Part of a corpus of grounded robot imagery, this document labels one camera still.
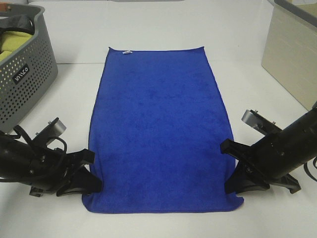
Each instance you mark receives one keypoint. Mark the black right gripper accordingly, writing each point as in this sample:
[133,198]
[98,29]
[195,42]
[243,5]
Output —
[259,166]

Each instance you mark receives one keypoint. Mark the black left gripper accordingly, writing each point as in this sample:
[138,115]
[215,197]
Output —
[67,176]

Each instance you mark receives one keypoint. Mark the blue microfibre towel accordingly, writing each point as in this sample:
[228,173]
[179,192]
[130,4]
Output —
[156,129]

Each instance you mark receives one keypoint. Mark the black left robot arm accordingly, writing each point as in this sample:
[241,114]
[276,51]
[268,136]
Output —
[21,160]

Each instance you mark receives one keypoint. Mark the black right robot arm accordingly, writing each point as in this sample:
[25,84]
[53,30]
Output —
[299,142]

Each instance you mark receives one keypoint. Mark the grey perforated plastic basket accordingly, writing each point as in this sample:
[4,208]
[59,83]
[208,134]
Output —
[28,72]

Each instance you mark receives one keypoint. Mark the beige storage box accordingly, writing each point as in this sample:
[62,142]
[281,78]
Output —
[290,53]

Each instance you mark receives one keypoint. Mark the yellow-green towel in basket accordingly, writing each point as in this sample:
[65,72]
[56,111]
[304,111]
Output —
[10,42]

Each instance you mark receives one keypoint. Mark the dark grey cloth in basket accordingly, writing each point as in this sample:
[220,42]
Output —
[18,23]

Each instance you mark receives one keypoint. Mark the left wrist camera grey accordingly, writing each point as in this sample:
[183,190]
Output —
[55,128]

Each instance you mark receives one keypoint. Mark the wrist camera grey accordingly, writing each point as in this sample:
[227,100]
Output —
[55,128]
[259,123]

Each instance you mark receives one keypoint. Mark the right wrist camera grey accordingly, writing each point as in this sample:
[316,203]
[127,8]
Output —
[259,123]

